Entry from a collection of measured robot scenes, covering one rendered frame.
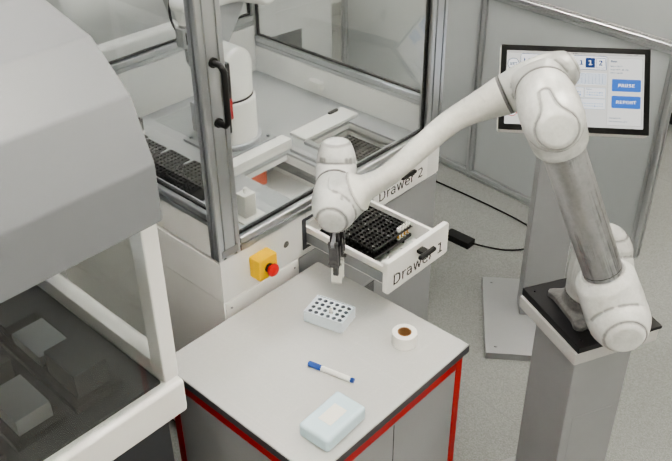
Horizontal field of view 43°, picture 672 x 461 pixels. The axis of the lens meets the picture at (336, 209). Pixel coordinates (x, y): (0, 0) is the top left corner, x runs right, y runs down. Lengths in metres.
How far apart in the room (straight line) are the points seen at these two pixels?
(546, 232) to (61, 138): 2.21
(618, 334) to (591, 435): 0.66
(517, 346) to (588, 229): 1.49
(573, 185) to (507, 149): 2.41
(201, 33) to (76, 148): 0.54
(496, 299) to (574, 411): 1.16
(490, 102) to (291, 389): 0.89
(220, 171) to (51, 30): 0.67
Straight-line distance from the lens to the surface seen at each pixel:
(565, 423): 2.70
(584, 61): 3.17
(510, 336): 3.57
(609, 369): 2.65
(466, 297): 3.80
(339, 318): 2.42
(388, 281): 2.44
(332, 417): 2.13
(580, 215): 2.09
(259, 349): 2.39
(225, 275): 2.44
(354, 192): 2.03
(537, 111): 1.89
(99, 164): 1.70
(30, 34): 1.79
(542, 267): 3.54
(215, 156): 2.24
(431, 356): 2.36
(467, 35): 4.39
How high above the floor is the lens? 2.36
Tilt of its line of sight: 33 degrees down
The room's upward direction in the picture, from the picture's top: 1 degrees counter-clockwise
